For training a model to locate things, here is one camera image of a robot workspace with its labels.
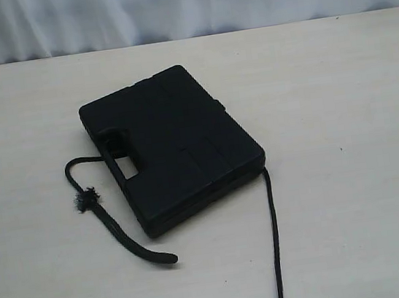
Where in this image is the black plastic carrying case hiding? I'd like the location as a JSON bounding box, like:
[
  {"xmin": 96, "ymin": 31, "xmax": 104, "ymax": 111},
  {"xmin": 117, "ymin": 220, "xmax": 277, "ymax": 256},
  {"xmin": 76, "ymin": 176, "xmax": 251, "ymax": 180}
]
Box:
[{"xmin": 79, "ymin": 65, "xmax": 266, "ymax": 238}]

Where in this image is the black cord with frayed knot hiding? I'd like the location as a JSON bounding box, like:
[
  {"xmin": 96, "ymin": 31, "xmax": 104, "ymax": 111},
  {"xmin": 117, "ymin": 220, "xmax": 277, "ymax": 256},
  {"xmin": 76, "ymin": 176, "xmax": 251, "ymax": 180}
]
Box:
[{"xmin": 63, "ymin": 132, "xmax": 288, "ymax": 298}]

